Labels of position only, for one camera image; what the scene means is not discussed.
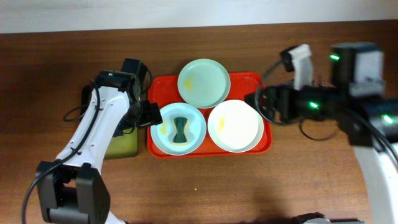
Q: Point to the black tray with soapy water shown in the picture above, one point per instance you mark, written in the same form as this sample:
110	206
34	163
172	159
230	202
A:
124	143

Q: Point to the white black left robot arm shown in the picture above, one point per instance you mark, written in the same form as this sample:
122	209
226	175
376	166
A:
71	188

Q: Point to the green plate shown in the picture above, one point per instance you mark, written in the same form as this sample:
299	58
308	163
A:
203	83

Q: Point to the light blue plate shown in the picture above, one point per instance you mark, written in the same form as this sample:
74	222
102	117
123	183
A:
195	130

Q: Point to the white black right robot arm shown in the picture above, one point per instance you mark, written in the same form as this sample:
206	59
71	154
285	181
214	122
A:
355	100

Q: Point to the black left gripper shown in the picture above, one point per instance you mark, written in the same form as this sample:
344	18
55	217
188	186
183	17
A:
149	114

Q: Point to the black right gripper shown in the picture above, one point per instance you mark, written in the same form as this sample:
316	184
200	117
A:
273	102

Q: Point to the white plate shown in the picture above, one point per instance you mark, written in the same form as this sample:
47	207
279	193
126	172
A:
235	127

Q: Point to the red plastic tray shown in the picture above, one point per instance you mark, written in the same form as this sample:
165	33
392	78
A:
164	91

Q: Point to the green yellow sponge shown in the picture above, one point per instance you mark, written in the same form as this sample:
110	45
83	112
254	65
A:
180	137

